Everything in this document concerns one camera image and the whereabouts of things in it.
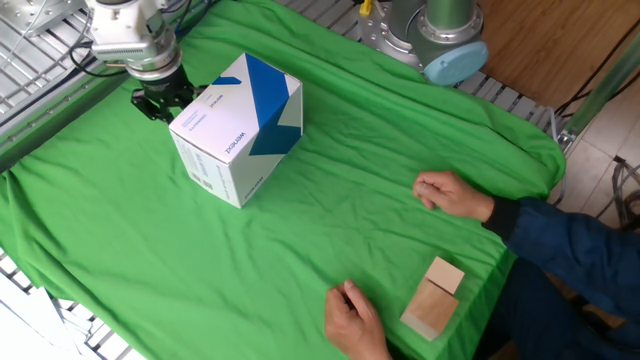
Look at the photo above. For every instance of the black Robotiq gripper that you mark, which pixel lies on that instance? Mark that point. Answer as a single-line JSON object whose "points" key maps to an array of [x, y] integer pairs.
{"points": [[167, 90]]}

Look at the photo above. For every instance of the white blue cardboard box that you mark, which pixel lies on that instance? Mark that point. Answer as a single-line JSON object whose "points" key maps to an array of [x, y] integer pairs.
{"points": [[230, 117]]}

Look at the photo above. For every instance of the silver UR5 robot arm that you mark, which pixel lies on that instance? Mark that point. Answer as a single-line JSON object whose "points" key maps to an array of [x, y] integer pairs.
{"points": [[445, 20]]}

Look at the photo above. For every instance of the right forearm blue sleeve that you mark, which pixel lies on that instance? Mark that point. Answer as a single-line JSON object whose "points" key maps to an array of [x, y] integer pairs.
{"points": [[565, 250]]}

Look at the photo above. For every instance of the person's left hand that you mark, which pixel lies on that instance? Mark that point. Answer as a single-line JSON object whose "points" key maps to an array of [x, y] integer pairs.
{"points": [[352, 325]]}

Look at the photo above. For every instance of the person's right hand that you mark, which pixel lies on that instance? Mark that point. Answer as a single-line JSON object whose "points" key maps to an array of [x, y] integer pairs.
{"points": [[450, 192]]}

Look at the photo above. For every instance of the silver perforated mounting plate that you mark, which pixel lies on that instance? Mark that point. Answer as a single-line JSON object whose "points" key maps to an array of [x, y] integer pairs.
{"points": [[25, 12]]}

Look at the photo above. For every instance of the green cloth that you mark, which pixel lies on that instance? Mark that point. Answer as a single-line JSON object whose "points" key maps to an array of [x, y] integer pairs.
{"points": [[300, 240]]}

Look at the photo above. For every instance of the yellow plug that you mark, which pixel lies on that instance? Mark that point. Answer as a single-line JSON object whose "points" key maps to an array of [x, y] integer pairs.
{"points": [[366, 7]]}

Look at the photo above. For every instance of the pile of white papers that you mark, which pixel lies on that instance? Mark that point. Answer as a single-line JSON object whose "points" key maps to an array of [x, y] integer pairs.
{"points": [[25, 330]]}

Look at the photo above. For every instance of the wooden cube block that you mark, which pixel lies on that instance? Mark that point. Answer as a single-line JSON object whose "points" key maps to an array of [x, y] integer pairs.
{"points": [[445, 275]]}

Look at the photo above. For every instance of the long wooden block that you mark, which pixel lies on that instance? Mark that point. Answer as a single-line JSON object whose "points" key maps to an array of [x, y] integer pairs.
{"points": [[430, 310]]}

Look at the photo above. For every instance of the metal post foot bracket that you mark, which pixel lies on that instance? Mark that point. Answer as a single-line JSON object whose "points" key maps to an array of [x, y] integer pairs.
{"points": [[566, 140]]}

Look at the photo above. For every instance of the aluminium frame post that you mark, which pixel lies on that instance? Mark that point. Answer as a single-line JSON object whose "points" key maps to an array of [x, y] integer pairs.
{"points": [[600, 92]]}

